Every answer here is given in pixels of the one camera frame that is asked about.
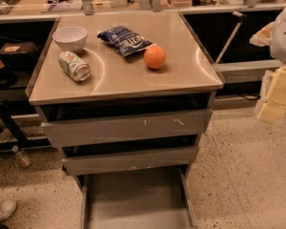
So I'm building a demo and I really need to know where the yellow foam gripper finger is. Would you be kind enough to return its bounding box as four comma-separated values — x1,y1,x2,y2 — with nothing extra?
256,65,286,123

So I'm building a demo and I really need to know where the orange fruit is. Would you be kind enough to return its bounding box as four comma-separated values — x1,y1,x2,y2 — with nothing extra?
143,45,166,70

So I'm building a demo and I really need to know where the top grey drawer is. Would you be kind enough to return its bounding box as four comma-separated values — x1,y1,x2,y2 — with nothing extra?
41,109,212,147

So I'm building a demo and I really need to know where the black cable on floor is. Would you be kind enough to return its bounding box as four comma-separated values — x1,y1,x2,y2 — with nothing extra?
237,93,261,101

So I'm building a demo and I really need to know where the white sneaker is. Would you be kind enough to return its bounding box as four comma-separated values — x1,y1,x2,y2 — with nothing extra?
0,200,18,223

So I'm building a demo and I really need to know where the white bowl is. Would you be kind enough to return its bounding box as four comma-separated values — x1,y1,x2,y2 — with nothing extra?
52,26,88,52

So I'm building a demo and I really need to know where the middle grey drawer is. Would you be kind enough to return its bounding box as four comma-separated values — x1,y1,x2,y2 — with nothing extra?
62,146,198,176

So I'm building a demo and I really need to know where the open bottom grey drawer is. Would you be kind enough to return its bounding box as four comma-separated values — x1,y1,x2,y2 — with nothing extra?
80,166,198,229

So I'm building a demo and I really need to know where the plastic bottle on floor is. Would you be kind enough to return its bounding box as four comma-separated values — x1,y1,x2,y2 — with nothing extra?
11,145,31,167

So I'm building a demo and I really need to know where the grey drawer cabinet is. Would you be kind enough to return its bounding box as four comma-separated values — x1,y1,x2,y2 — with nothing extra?
25,10,226,229

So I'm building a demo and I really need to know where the black stand left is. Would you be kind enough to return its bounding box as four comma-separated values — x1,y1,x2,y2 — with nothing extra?
0,100,50,151

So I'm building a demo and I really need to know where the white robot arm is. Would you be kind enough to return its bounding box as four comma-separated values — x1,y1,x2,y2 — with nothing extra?
250,7,286,123

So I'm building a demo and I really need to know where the blue chip bag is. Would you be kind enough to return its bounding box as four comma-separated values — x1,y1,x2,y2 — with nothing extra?
97,26,153,57

